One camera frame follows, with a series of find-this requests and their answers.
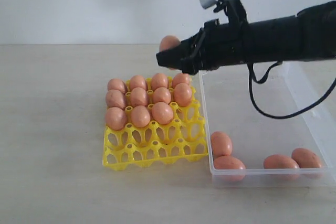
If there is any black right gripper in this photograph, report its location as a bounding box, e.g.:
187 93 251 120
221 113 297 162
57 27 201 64
156 19 249 74

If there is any brown egg packed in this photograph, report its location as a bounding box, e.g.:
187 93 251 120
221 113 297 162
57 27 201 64
129 75 148 91
171 73 191 89
107 78 128 94
151 73 169 91

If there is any brown egg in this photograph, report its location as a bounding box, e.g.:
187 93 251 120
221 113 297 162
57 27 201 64
159 35 181 52
173 83 193 107
131 105 151 128
211 131 233 157
152 87 171 104
291 148 322 168
104 107 128 131
152 102 174 125
214 156 246 170
105 89 128 110
130 87 150 107
263 154 299 169

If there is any yellow plastic egg tray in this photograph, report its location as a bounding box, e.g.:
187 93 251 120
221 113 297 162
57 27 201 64
102 75 208 170

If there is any clear plastic container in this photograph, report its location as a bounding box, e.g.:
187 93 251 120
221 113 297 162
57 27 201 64
199 62 335 187

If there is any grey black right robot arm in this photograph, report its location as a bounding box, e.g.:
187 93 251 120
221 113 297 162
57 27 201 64
156 1 335 75

